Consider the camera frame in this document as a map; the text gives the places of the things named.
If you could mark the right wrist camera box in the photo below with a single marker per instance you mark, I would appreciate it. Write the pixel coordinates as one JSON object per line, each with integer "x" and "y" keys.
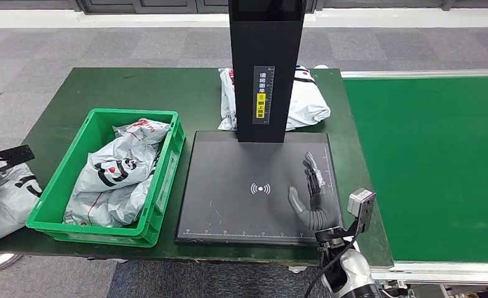
{"x": 361, "y": 203}

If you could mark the dark grey wall panel frame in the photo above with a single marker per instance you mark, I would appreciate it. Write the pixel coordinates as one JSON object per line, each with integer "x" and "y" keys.
{"x": 166, "y": 5}

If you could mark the green conveyor belt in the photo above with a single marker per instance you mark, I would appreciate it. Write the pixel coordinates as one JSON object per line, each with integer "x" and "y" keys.
{"x": 433, "y": 164}

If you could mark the white plastic mailer parcel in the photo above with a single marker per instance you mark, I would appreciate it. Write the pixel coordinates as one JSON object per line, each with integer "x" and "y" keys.
{"x": 122, "y": 164}
{"x": 108, "y": 209}
{"x": 307, "y": 107}
{"x": 5, "y": 201}

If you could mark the black inbound scanning machine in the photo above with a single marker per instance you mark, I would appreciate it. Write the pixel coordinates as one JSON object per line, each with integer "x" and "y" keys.
{"x": 264, "y": 214}

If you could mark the green plastic crate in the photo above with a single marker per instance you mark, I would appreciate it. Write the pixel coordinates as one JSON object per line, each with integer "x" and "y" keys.
{"x": 166, "y": 181}

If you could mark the ruler label sticker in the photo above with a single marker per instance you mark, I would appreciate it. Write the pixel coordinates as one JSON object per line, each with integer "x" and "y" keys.
{"x": 263, "y": 96}

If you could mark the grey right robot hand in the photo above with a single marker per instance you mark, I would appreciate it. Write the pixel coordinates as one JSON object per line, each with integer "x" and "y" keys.
{"x": 322, "y": 214}

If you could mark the white table bracket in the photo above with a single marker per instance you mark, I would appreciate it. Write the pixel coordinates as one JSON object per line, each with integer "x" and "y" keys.
{"x": 297, "y": 269}

